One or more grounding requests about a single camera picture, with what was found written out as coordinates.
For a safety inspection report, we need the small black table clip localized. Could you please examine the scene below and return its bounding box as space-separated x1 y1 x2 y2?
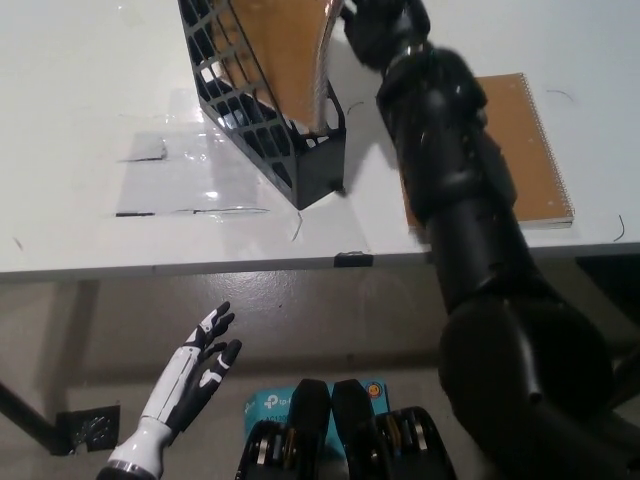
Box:
333 251 374 268

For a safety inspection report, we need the plain brown spiral notebook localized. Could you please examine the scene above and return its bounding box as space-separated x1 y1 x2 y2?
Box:
399 72 576 237

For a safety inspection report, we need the brown spiral notebook with tape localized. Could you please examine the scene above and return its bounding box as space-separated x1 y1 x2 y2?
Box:
219 0 346 140

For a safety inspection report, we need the teal router box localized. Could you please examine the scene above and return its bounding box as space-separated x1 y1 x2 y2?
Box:
243 382 390 459

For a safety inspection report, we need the black plastic lattice book holder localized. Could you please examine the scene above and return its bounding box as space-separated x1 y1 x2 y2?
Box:
177 0 347 211

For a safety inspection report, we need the transparent plastic sheet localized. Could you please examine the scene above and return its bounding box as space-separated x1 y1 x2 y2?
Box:
102 92 271 220

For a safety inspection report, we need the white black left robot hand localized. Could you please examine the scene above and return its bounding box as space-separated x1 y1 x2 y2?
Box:
107 301 244 469

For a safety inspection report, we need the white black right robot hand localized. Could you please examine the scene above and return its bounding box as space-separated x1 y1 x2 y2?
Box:
339 0 432 70

